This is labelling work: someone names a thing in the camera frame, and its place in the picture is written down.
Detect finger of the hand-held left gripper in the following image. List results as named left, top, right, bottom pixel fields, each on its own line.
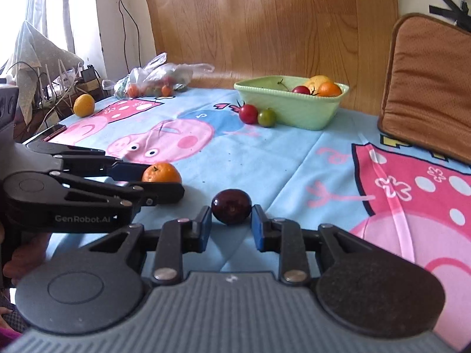
left=52, top=171, right=185, bottom=218
left=27, top=141, right=148, bottom=182

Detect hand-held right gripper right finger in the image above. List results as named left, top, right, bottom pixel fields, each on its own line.
left=251, top=204, right=372, bottom=284

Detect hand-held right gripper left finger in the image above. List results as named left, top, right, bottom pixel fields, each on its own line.
left=86, top=206, right=213, bottom=284

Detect tangerine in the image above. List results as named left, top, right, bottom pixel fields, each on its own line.
left=142, top=162, right=182, bottom=184
left=316, top=82, right=343, bottom=97

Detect green plastic basket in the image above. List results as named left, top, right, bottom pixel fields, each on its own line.
left=234, top=75, right=350, bottom=131

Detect large yellow orange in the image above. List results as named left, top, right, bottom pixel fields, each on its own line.
left=304, top=75, right=334, bottom=89

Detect person's left hand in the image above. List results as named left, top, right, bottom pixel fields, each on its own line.
left=3, top=232, right=51, bottom=285

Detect cartoon pig printed blanket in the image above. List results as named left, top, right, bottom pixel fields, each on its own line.
left=15, top=87, right=471, bottom=353

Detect small yellow citrus fruit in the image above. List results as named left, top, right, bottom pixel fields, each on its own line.
left=73, top=94, right=95, bottom=118

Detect phone with red case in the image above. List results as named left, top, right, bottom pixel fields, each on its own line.
left=40, top=124, right=67, bottom=142

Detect brown box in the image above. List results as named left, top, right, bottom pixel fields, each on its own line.
left=75, top=80, right=103, bottom=99

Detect clear plastic bag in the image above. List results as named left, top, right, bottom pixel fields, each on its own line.
left=104, top=53, right=215, bottom=100

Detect black power adapter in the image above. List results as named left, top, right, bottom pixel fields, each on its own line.
left=80, top=65, right=100, bottom=82

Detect white router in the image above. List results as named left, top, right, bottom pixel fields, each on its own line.
left=39, top=59, right=79, bottom=105

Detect green cherry tomato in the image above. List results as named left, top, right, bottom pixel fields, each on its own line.
left=258, top=108, right=277, bottom=128

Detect purple clothing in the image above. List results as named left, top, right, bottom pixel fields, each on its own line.
left=0, top=307, right=23, bottom=343

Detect grey patterned cloth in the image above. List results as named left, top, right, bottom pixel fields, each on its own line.
left=7, top=20, right=85, bottom=100

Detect white curtain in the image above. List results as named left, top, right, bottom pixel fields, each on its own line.
left=0, top=0, right=96, bottom=63

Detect wooden headboard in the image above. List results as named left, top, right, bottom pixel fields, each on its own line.
left=143, top=0, right=400, bottom=116

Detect brown seat cushion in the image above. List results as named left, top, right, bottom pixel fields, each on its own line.
left=378, top=13, right=471, bottom=166

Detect black tape strips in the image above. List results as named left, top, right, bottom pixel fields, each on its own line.
left=429, top=0, right=471, bottom=32

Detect black wall cable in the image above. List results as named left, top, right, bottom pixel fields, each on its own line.
left=108, top=0, right=142, bottom=70

